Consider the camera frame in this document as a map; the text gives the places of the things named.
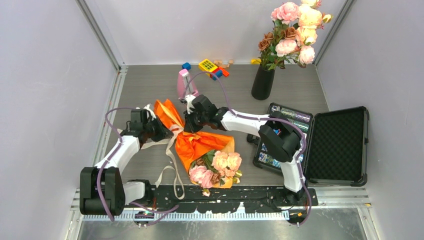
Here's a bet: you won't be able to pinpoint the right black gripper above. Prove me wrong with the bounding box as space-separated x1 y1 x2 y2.
185 106 210 133

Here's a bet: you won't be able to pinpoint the orange flower bouquet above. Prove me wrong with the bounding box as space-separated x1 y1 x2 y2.
153 99 242 197

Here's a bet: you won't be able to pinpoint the cream printed ribbon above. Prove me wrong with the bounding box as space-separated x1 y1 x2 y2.
141 124 185 200

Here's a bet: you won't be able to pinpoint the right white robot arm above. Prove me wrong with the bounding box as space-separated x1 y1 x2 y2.
180 94 307 205

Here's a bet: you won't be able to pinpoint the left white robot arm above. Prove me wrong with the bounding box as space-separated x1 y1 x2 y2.
79 104 173 219

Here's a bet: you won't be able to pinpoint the black vase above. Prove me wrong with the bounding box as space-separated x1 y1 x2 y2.
251 65 275 101

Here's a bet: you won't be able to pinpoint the pink flowers in vase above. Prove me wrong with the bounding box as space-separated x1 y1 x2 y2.
258 0 334 71

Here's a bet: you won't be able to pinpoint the pink metronome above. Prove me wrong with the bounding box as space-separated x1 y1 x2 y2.
177 68 199 100

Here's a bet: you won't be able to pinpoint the red blue toy blocks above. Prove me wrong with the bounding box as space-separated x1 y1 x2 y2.
210 67 230 81

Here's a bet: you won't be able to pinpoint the yellow toy block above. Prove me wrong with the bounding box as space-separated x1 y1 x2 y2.
198 58 218 73

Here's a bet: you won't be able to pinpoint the blue toy block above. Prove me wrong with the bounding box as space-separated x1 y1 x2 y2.
181 62 192 71

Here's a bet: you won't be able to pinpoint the wooden toy pieces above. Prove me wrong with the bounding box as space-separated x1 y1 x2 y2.
213 59 234 69

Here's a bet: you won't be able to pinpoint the small yellow toy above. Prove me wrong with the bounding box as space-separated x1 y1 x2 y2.
250 58 262 65

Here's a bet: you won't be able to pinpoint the black poker chip case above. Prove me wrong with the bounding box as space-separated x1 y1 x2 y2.
267 102 370 187

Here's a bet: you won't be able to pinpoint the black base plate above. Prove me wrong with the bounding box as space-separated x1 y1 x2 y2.
134 185 310 214

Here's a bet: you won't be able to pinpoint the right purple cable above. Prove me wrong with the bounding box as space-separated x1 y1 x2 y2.
181 71 313 228

